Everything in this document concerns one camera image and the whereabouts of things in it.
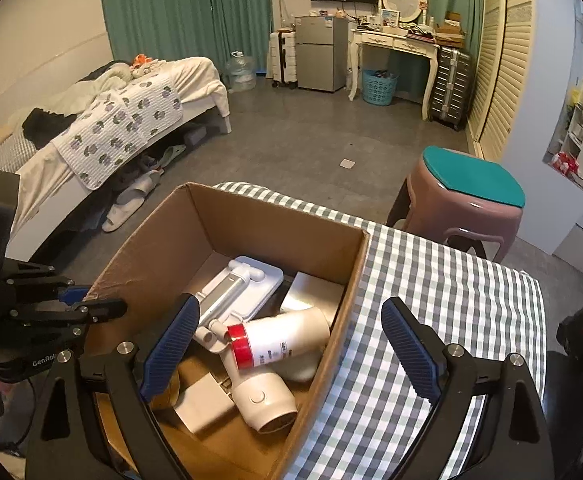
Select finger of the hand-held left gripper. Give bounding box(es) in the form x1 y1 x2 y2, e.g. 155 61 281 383
9 297 128 343
2 259 92 311

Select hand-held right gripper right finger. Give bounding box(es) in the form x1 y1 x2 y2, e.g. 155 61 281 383
380 296 556 480

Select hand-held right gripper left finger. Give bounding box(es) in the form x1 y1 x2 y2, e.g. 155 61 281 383
24 292 202 480

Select white wall charger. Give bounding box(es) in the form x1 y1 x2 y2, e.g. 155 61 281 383
174 372 235 436

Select white folding phone stand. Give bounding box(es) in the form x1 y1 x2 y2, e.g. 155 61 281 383
194 255 283 353

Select white hair dryer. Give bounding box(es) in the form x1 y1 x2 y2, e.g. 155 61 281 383
219 345 298 435

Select beige rectangular box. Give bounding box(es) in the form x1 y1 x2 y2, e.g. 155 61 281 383
280 271 348 328

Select white bottle with red cap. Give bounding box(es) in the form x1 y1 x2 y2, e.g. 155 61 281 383
226 307 331 370

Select cardboard box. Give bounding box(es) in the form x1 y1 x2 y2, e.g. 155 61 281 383
84 182 371 480

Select grey checked tablecloth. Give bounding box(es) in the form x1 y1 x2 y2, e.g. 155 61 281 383
212 180 555 480

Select white slipper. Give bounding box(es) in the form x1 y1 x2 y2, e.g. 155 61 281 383
116 175 160 206
102 199 145 232

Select black clothing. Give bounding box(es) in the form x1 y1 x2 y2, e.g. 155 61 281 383
22 108 77 151

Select pink plastic stool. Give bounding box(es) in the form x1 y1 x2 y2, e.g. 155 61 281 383
386 146 527 263

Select white patterned blanket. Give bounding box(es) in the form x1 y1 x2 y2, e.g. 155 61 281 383
54 72 183 191

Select cream duvet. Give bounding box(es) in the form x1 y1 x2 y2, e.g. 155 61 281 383
66 60 137 111

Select teal stool cushion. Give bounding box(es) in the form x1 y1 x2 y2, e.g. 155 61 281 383
421 146 527 208

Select bed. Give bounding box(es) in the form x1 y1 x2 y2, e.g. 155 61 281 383
0 57 232 261

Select white shelf unit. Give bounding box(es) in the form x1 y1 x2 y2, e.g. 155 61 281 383
544 105 583 196

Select blue laundry basket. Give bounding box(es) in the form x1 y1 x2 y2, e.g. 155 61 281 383
361 69 399 107

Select dark suitcase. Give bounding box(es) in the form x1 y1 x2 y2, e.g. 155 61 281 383
429 45 473 132

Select clear water jug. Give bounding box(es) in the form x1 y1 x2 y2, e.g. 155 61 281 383
224 51 257 92

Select wide green curtain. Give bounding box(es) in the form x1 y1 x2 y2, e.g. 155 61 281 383
99 0 272 78

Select white suitcase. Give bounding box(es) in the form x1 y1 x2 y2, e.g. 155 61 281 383
269 31 298 86

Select cream louvered doors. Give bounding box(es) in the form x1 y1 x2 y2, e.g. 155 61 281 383
466 0 565 161

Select silver fridge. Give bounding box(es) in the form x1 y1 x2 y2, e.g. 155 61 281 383
294 15 348 93

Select white dressing table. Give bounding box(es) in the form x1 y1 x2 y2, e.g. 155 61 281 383
347 27 439 122

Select brown cardboard boxes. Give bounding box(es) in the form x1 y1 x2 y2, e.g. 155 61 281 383
434 11 465 43

